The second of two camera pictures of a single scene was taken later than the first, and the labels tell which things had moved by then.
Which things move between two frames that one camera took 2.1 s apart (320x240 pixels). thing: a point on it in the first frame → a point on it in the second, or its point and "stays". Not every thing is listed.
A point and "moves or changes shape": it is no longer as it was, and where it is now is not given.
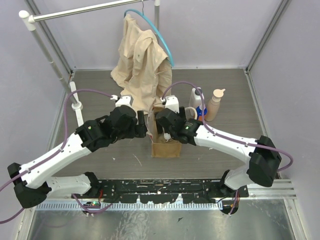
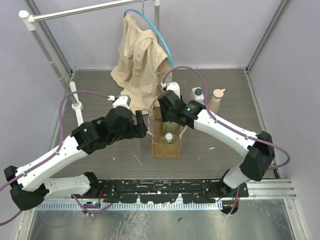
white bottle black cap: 195,98 stays
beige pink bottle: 213,105 stays
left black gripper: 141,124 stays
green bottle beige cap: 167,136 moves or changes shape
